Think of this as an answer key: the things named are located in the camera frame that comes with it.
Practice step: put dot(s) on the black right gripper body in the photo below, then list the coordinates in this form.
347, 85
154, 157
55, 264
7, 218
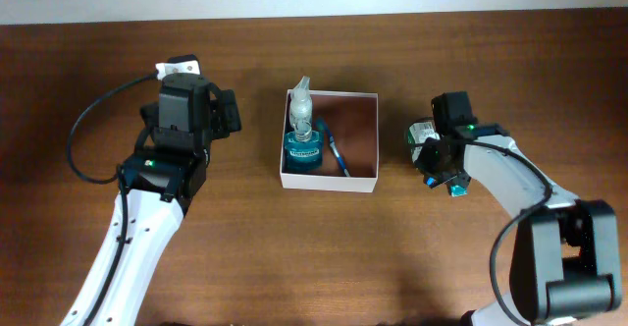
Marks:
431, 160

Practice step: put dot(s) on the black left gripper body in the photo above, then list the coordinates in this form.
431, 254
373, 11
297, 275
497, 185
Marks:
223, 119

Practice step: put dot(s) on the green red toothpaste tube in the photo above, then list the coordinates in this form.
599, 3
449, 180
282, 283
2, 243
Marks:
457, 190

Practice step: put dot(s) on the green Listerine mouthwash bottle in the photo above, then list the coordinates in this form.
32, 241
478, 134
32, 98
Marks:
303, 148

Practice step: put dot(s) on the blue white toothbrush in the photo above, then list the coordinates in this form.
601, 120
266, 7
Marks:
323, 127

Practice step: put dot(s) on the blue disposable razor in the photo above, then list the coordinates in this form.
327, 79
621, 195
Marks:
431, 182

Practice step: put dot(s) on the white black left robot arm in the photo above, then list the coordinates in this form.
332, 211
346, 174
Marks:
156, 185

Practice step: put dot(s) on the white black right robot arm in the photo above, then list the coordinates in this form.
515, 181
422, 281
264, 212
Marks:
557, 260

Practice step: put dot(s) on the green white soap packet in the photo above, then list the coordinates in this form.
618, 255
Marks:
420, 136

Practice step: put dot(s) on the pink open cardboard box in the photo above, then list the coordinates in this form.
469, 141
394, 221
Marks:
353, 119

